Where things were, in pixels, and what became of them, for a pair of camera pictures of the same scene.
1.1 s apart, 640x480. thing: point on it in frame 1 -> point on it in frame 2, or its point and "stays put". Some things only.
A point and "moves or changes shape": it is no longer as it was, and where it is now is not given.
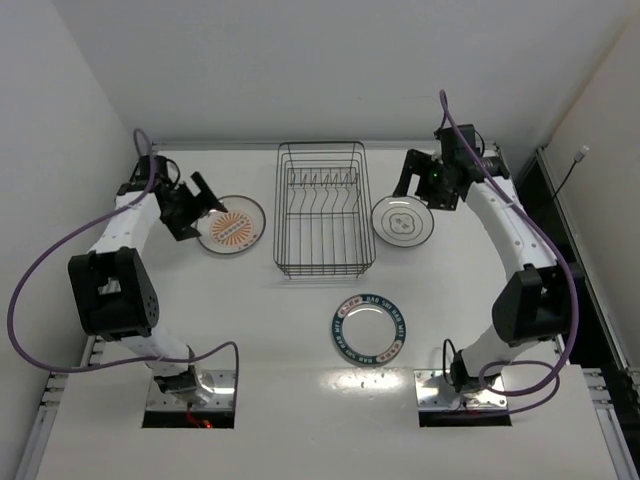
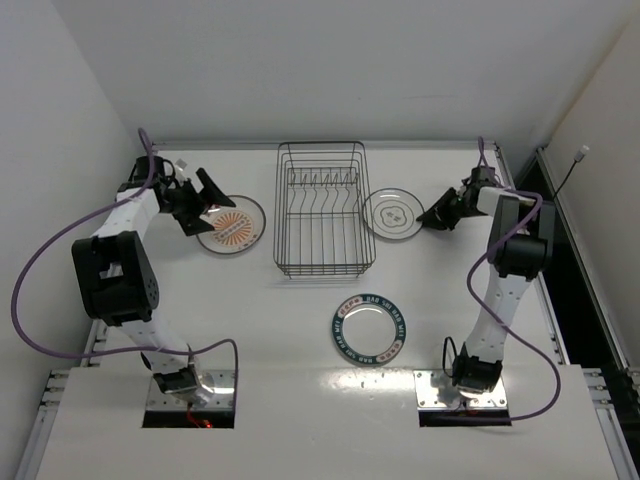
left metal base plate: [222, 382] stays put
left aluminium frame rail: [47, 412] stays put
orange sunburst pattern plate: [235, 231] stays put
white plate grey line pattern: [402, 221] moves or changes shape
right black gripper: [420, 176] -> [455, 204]
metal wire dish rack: [324, 220] stays put
